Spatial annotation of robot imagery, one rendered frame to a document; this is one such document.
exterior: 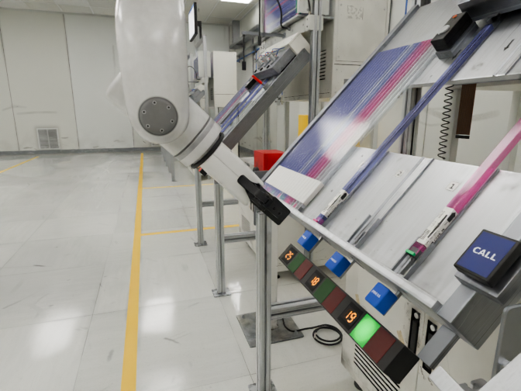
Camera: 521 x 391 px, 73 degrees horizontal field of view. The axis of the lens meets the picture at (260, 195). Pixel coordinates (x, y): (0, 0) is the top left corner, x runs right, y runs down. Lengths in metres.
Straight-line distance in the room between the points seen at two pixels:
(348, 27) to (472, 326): 1.73
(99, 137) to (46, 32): 2.37
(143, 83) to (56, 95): 8.80
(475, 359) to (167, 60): 0.79
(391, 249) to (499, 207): 0.14
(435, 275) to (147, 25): 0.45
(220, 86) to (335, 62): 3.25
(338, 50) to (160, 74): 1.58
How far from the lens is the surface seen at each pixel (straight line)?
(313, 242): 0.66
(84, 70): 9.18
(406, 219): 0.56
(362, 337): 0.50
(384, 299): 0.49
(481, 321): 0.46
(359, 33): 2.05
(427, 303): 0.44
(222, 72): 5.08
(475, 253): 0.42
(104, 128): 9.11
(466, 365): 0.92
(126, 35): 0.47
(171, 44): 0.46
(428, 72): 0.86
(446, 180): 0.57
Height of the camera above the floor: 0.93
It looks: 13 degrees down
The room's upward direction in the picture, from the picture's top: straight up
